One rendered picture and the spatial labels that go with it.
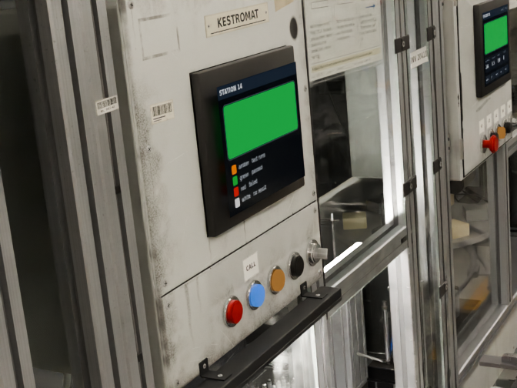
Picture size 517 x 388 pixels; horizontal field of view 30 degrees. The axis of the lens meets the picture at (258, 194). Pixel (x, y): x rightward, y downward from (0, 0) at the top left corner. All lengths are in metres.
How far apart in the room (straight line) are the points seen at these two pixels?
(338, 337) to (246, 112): 0.94
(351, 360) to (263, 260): 0.80
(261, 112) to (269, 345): 0.30
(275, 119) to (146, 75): 0.26
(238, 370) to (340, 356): 0.89
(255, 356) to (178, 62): 0.38
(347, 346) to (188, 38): 1.07
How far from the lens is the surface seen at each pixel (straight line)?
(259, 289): 1.28
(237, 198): 1.19
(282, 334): 1.29
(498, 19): 2.29
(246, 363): 1.22
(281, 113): 1.29
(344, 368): 2.08
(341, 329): 2.05
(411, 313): 1.90
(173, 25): 1.11
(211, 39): 1.18
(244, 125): 1.20
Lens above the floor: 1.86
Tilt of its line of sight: 14 degrees down
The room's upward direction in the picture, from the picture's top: 5 degrees counter-clockwise
